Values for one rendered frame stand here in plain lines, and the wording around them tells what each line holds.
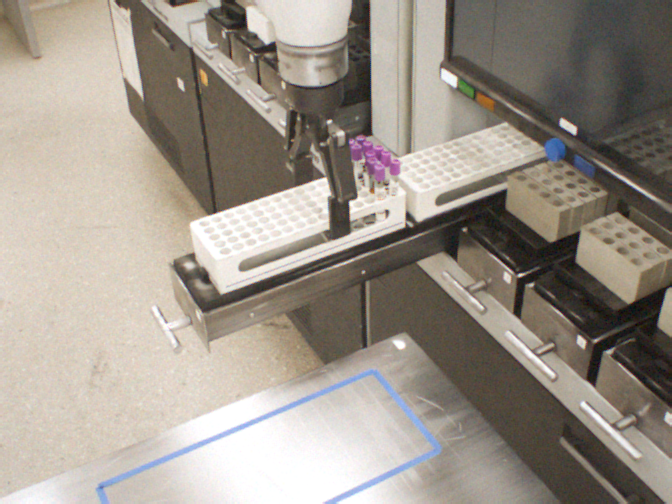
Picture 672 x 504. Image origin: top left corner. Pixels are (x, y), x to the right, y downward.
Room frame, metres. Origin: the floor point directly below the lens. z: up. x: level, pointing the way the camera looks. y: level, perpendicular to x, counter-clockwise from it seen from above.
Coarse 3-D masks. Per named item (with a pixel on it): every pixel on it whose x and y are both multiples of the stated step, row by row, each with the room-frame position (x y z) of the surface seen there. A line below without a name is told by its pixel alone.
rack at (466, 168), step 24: (456, 144) 1.17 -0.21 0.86; (480, 144) 1.16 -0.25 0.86; (504, 144) 1.15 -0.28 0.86; (528, 144) 1.16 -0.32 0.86; (408, 168) 1.10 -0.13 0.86; (432, 168) 1.10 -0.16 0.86; (456, 168) 1.09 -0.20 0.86; (480, 168) 1.09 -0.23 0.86; (504, 168) 1.09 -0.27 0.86; (408, 192) 1.05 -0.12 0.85; (432, 192) 1.03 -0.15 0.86; (456, 192) 1.11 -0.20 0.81; (480, 192) 1.07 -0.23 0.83
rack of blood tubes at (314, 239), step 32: (288, 192) 1.03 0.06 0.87; (320, 192) 1.03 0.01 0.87; (192, 224) 0.97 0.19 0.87; (224, 224) 0.97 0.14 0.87; (256, 224) 0.96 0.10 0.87; (288, 224) 0.95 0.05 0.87; (320, 224) 0.95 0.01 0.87; (352, 224) 1.00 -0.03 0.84; (384, 224) 1.00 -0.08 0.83; (224, 256) 0.89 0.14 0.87; (256, 256) 0.96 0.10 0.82; (288, 256) 0.93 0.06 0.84; (320, 256) 0.95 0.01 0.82; (224, 288) 0.88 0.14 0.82
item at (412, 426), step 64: (320, 384) 0.70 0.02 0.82; (384, 384) 0.69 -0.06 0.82; (448, 384) 0.69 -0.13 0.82; (128, 448) 0.62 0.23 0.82; (192, 448) 0.61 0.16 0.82; (256, 448) 0.61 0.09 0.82; (320, 448) 0.60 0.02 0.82; (384, 448) 0.60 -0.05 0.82; (448, 448) 0.59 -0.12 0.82; (512, 448) 0.59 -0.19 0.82
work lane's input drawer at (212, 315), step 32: (416, 224) 1.01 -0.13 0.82; (448, 224) 1.03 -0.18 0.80; (192, 256) 0.96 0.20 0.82; (352, 256) 0.96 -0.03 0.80; (384, 256) 0.97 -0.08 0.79; (416, 256) 1.00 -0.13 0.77; (192, 288) 0.89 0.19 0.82; (256, 288) 0.90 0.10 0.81; (288, 288) 0.91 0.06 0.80; (320, 288) 0.93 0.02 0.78; (160, 320) 0.90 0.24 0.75; (192, 320) 0.90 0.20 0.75; (224, 320) 0.86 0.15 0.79; (256, 320) 0.88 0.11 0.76
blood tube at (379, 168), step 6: (378, 168) 1.00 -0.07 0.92; (384, 168) 1.00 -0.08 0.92; (378, 174) 1.00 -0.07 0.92; (384, 174) 1.00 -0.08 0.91; (378, 180) 1.00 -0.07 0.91; (378, 186) 1.00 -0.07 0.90; (378, 192) 1.00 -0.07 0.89; (384, 192) 1.00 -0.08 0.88; (378, 198) 1.00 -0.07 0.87; (384, 198) 1.00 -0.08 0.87; (384, 210) 1.00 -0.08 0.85; (378, 216) 1.00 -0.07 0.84; (384, 216) 1.00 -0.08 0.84
